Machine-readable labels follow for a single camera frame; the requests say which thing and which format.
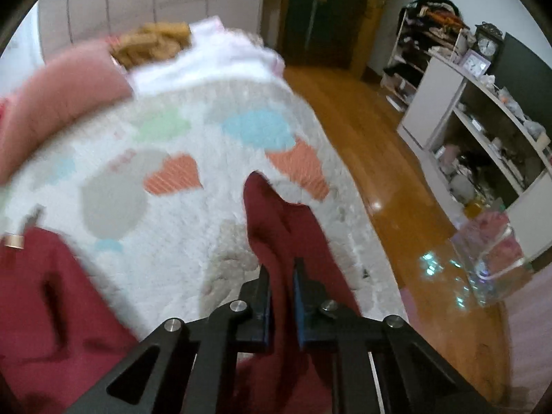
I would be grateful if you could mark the brown cloth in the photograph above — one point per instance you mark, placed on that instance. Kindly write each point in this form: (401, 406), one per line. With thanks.
(146, 45)

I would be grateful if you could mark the white bed sheet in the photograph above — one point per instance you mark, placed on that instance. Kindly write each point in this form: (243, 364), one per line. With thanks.
(207, 64)

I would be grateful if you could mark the heart print blanket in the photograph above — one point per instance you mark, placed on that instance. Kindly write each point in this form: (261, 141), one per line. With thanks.
(172, 228)

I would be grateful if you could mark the small lilac clock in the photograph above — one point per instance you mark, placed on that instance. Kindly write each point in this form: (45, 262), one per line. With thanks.
(474, 64)

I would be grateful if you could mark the dark red garment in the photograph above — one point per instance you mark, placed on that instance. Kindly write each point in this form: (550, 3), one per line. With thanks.
(280, 233)

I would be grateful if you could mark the dark green door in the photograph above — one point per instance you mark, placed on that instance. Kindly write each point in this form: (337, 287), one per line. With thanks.
(323, 8)

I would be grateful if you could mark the dark green board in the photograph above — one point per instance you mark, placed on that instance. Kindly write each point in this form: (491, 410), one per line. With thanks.
(526, 77)

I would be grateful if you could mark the pink pillow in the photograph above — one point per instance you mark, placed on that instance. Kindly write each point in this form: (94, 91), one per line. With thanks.
(56, 95)

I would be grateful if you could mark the pink floor mat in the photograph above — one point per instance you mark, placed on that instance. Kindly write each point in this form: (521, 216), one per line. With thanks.
(534, 332)

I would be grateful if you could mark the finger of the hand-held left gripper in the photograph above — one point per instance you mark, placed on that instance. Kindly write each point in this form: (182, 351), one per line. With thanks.
(15, 241)

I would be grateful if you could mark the white shoe rack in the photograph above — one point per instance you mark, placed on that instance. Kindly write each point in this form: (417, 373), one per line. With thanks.
(409, 73)

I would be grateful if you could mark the white shelf unit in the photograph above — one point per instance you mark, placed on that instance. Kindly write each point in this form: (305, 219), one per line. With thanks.
(435, 95)

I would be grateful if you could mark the dark ornate clock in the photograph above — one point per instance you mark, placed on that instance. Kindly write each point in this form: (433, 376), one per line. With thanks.
(487, 45)

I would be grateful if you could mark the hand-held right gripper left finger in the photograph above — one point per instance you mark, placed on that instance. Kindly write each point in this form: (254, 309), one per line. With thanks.
(266, 312)

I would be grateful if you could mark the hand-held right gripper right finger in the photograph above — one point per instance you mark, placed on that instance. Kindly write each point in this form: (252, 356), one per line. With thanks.
(302, 317)

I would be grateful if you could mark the clear plastic box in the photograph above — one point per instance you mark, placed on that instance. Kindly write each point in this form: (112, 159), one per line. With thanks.
(491, 258)

